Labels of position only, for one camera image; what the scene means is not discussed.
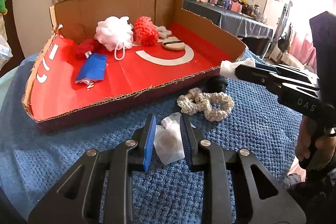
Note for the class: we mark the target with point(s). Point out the blue cloth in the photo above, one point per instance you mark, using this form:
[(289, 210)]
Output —
[(93, 69)]

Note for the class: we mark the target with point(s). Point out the plastic bag on door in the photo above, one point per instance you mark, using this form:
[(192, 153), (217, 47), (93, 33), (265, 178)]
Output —
[(5, 52)]

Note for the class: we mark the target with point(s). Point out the white fuzzy star clip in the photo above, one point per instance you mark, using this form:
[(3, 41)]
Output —
[(163, 32)]

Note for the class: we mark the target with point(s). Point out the blue knitted blanket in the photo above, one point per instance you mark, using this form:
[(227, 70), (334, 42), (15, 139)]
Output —
[(33, 161)]

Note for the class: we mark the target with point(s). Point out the red fluffy cloth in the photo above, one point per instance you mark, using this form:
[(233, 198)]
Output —
[(89, 45)]

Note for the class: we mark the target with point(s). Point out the green plush toy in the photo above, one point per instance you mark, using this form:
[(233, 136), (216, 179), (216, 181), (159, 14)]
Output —
[(3, 9)]

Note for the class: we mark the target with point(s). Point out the dark covered side table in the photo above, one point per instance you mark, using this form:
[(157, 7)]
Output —
[(257, 36)]

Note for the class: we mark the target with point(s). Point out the black fluffy scrunchie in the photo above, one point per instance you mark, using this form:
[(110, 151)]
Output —
[(216, 84)]

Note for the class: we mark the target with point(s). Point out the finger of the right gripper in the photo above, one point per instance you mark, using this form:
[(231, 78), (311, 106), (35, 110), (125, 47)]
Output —
[(272, 81), (288, 71)]

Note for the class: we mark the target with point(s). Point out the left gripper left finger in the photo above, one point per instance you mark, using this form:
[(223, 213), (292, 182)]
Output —
[(99, 184)]

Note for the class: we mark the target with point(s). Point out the person's right hand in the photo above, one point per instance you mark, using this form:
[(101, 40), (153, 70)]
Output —
[(313, 153)]

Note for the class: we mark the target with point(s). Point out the white mesh bath pouf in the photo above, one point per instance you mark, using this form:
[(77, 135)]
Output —
[(116, 35)]

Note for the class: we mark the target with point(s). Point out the red cardboard box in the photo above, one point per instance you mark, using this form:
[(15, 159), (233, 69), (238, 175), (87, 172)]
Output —
[(53, 99)]

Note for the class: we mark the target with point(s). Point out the red foam net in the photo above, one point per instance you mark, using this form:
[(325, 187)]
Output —
[(145, 32)]

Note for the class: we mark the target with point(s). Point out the cream crochet scrunchie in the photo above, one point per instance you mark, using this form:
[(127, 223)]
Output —
[(215, 106)]

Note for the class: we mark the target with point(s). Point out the round beige powder puff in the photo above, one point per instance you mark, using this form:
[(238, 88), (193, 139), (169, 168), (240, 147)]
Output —
[(175, 45)]

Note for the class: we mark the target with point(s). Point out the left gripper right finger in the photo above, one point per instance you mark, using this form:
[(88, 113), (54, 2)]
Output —
[(237, 188)]

